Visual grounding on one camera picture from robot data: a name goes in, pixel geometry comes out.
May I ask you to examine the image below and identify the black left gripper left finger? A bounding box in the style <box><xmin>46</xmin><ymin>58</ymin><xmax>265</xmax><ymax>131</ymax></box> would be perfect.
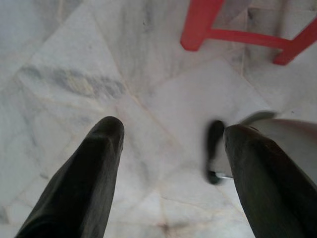
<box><xmin>14</xmin><ymin>116</ymin><xmax>125</xmax><ymax>238</ymax></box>

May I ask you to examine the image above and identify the red plastic stool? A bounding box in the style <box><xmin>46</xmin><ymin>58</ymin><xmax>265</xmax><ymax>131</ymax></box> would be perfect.
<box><xmin>180</xmin><ymin>0</ymin><xmax>317</xmax><ymax>65</ymax></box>

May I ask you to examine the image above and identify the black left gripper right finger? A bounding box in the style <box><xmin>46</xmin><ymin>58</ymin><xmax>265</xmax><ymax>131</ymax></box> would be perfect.
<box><xmin>223</xmin><ymin>123</ymin><xmax>317</xmax><ymax>238</ymax></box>

